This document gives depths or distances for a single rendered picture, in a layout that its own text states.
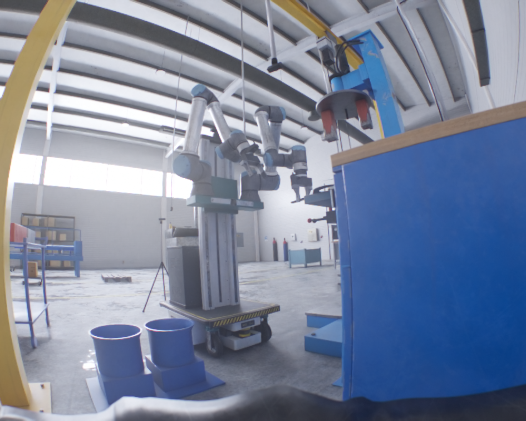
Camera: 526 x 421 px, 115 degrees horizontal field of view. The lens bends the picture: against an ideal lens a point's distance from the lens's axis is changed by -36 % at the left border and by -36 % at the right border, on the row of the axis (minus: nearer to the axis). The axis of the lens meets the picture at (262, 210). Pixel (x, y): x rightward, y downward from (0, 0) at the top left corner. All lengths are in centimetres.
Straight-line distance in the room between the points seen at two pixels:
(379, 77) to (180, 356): 263
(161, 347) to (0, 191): 113
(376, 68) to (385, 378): 249
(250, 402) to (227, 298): 209
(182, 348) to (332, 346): 99
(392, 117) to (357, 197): 196
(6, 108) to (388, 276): 162
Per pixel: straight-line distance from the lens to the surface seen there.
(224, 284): 225
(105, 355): 143
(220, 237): 223
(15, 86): 162
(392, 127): 235
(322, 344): 194
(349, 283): 46
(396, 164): 43
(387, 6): 831
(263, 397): 21
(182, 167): 181
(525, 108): 44
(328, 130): 267
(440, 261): 41
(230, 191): 224
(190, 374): 158
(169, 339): 148
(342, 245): 46
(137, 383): 148
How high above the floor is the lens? 78
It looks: 9 degrees up
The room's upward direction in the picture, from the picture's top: 3 degrees counter-clockwise
